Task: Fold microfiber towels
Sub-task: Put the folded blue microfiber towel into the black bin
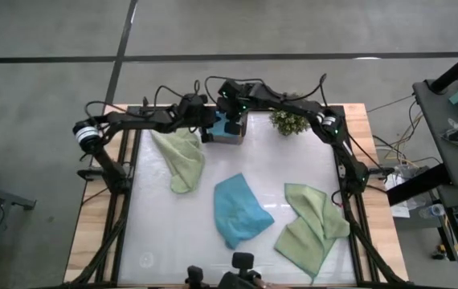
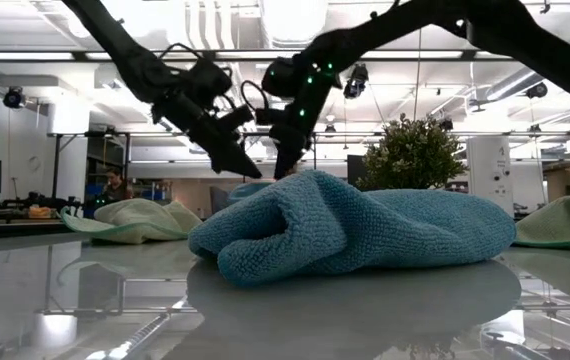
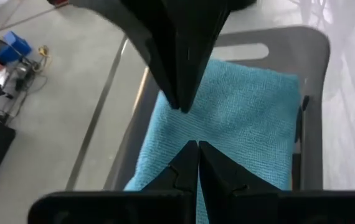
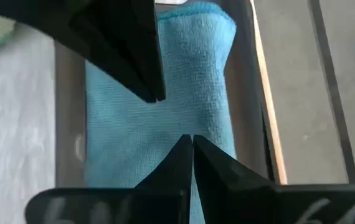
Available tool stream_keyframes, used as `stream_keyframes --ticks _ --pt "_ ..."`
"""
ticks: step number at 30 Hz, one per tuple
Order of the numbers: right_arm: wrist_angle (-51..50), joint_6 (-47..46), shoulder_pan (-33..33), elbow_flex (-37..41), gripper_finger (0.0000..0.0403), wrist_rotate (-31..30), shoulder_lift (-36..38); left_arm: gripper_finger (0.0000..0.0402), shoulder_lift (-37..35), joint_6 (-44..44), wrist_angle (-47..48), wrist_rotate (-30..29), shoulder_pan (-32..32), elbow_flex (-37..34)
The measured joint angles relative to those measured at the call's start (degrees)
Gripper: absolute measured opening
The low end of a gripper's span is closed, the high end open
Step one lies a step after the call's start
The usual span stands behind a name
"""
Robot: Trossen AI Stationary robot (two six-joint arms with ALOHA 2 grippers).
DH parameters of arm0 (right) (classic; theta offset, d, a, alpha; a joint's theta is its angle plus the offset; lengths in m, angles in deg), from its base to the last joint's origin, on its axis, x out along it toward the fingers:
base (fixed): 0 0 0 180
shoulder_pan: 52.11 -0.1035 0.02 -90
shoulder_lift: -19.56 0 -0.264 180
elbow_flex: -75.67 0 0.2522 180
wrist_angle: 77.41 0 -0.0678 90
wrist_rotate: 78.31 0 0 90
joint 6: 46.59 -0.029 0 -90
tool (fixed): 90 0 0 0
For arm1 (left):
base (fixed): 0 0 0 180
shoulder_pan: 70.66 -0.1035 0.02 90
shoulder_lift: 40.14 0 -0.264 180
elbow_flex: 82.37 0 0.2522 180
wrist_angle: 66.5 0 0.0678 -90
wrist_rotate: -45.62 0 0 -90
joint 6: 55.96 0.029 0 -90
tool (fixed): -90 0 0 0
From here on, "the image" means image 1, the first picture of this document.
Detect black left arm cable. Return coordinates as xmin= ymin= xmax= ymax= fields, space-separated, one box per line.
xmin=153 ymin=79 xmax=202 ymax=117

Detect yellow and black tool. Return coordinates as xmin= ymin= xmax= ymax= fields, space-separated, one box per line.
xmin=431 ymin=242 xmax=449 ymax=260

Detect green microfiber towel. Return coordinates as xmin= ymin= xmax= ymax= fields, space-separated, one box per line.
xmin=150 ymin=128 xmax=207 ymax=195
xmin=273 ymin=182 xmax=351 ymax=282

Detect blue microfiber towel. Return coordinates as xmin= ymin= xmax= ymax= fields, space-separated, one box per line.
xmin=213 ymin=172 xmax=276 ymax=250

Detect grey side desk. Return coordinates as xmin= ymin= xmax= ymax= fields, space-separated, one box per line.
xmin=385 ymin=78 xmax=458 ymax=289

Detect white paper sheets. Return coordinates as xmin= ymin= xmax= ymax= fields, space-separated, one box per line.
xmin=383 ymin=168 xmax=427 ymax=220

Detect white translucent table mat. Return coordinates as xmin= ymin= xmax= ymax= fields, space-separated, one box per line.
xmin=118 ymin=111 xmax=357 ymax=286

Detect black aluminium table frame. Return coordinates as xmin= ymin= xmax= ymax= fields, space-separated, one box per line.
xmin=31 ymin=96 xmax=447 ymax=289

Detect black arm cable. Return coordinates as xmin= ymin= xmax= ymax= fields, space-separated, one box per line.
xmin=153 ymin=79 xmax=202 ymax=117
xmin=203 ymin=74 xmax=266 ymax=105

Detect dark grey plastic bin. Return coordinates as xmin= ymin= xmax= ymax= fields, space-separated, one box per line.
xmin=201 ymin=110 xmax=249 ymax=145

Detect blue towel with white tag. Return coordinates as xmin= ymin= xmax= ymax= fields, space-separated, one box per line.
xmin=208 ymin=111 xmax=246 ymax=140

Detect clear plastic bottle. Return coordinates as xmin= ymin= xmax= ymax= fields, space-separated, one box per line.
xmin=419 ymin=203 xmax=447 ymax=220

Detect small green potted plant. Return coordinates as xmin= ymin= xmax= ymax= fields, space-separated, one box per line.
xmin=268 ymin=108 xmax=311 ymax=136

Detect loose floor cable bundle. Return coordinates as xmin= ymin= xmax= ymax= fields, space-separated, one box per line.
xmin=367 ymin=94 xmax=427 ymax=161

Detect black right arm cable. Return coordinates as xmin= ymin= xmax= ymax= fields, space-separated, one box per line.
xmin=203 ymin=74 xmax=266 ymax=105

